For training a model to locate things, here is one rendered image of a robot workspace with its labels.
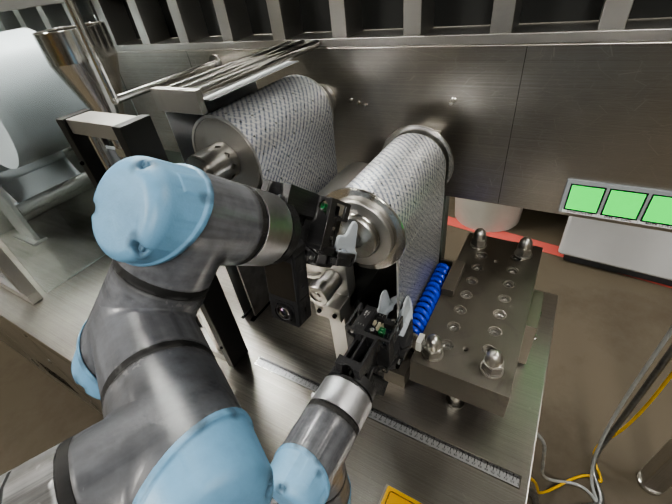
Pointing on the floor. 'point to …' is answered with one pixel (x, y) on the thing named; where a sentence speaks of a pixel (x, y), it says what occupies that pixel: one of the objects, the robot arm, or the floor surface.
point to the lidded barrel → (486, 215)
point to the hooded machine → (619, 248)
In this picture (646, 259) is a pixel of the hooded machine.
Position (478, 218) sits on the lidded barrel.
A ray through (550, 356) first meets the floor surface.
